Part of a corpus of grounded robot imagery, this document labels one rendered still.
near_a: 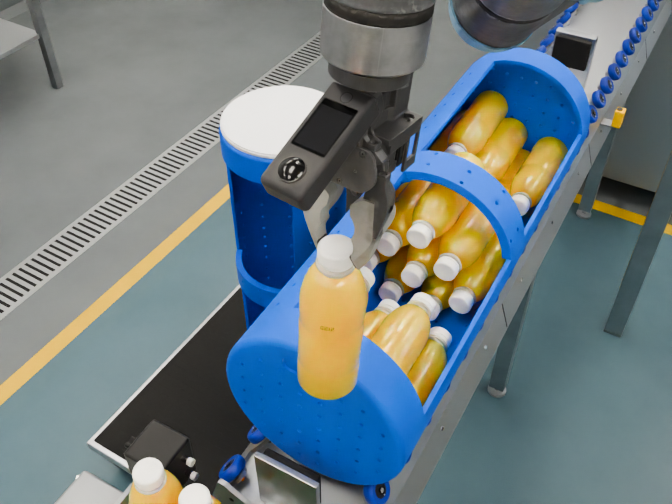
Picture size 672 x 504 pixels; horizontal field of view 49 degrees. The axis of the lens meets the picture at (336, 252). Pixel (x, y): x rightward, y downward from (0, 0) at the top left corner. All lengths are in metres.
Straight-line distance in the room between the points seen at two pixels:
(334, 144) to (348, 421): 0.47
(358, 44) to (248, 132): 1.05
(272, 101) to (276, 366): 0.87
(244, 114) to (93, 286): 1.32
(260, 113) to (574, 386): 1.39
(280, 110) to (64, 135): 2.06
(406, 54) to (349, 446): 0.60
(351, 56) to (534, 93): 1.03
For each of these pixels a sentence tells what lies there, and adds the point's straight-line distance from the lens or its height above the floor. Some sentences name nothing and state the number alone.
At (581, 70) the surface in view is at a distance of 2.01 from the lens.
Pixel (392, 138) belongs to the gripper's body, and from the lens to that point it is 0.67.
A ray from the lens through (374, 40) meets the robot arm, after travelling 0.60.
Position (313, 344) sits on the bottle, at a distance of 0.80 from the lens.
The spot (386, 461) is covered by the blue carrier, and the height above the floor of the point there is 1.08.
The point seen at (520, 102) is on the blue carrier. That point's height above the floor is 1.12.
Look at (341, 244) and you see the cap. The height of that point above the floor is 1.45.
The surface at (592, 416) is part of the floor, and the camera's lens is 2.49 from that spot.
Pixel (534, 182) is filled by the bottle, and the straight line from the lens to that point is 1.47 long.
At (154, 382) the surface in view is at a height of 0.15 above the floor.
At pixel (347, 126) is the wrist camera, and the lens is 0.63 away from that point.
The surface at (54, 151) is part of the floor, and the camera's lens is 3.56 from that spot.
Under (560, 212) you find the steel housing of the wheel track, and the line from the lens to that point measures 1.75.
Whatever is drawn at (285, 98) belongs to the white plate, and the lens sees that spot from 1.74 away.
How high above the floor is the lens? 1.96
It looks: 44 degrees down
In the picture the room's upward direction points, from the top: straight up
